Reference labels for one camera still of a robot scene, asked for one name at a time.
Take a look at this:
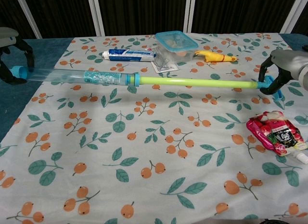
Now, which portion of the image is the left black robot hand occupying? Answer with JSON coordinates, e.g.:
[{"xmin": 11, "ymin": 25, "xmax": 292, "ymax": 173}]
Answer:
[{"xmin": 0, "ymin": 27, "xmax": 36, "ymax": 85}]

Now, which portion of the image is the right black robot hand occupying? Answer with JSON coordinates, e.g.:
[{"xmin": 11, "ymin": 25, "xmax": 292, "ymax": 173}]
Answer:
[{"xmin": 257, "ymin": 49, "xmax": 308, "ymax": 96}]

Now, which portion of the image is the long water squirter toy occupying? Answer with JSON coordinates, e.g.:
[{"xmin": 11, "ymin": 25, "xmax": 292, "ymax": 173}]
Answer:
[{"xmin": 10, "ymin": 65, "xmax": 285, "ymax": 100}]

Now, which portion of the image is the yellow rubber chicken toy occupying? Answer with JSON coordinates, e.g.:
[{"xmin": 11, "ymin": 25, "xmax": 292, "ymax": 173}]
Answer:
[{"xmin": 192, "ymin": 50, "xmax": 237, "ymax": 65}]

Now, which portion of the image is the pink drink pouch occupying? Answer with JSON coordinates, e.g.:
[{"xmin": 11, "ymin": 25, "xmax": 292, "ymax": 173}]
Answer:
[{"xmin": 245, "ymin": 110, "xmax": 308, "ymax": 164}]

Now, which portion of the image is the clear container with blue lid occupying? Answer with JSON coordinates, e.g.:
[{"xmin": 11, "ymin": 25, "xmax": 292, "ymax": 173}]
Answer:
[{"xmin": 154, "ymin": 30, "xmax": 199, "ymax": 58}]

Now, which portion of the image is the clear plastic bag with card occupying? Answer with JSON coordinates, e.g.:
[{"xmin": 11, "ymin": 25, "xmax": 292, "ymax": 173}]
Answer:
[{"xmin": 151, "ymin": 47, "xmax": 180, "ymax": 73}]

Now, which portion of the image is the white blue toothpaste tube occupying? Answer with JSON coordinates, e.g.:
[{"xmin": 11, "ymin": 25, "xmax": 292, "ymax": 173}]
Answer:
[{"xmin": 103, "ymin": 47, "xmax": 157, "ymax": 63}]

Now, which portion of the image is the floral fruit print tablecloth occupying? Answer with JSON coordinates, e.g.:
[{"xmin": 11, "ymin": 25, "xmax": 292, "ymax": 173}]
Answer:
[{"xmin": 0, "ymin": 32, "xmax": 308, "ymax": 224}]

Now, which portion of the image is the dark folding screen with white frame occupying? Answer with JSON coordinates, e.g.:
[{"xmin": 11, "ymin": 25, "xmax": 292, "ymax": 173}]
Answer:
[{"xmin": 0, "ymin": 0, "xmax": 308, "ymax": 40}]

